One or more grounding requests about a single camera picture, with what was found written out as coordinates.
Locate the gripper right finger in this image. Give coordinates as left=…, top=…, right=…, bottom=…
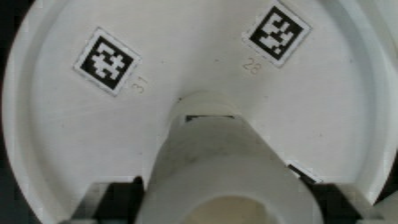
left=300, top=181, right=387, bottom=224

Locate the white round table top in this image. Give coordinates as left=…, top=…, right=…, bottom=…
left=1, top=0, right=398, bottom=224

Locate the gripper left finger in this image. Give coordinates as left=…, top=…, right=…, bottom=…
left=58, top=176, right=145, bottom=224

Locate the white cylindrical table leg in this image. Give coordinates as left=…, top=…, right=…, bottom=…
left=133, top=107, right=325, bottom=224

